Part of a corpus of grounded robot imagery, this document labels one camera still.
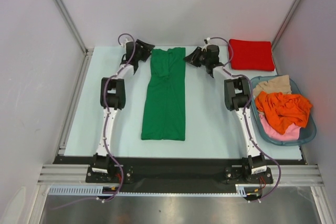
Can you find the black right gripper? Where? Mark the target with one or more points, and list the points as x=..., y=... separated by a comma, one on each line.
x=192, y=58

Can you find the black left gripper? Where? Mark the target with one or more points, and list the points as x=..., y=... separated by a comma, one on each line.
x=146, y=49

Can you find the green t-shirt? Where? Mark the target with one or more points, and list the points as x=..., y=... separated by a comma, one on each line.
x=164, y=116

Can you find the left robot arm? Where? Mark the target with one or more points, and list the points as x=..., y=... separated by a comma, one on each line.
x=113, y=100

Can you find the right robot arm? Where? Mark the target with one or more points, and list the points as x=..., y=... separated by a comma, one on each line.
x=237, y=98

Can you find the folded red t-shirt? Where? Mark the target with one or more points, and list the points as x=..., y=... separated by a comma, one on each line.
x=251, y=55

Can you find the beige t-shirt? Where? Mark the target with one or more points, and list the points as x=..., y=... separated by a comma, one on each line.
x=274, y=85

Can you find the orange t-shirt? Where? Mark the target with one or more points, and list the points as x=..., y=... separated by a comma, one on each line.
x=282, y=110

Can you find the aluminium frame post left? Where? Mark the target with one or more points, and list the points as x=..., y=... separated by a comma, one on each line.
x=71, y=25

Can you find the aluminium frame post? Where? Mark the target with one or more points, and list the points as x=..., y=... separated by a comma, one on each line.
x=288, y=17
x=71, y=25

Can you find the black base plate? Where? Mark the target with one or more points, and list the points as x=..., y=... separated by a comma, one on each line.
x=171, y=172

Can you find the aluminium frame post right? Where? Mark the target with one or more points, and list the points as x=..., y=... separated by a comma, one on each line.
x=288, y=17

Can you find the aluminium front rail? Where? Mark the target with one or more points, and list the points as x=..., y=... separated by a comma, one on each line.
x=291, y=175

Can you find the white slotted cable duct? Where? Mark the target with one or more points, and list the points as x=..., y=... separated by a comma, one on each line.
x=238, y=190

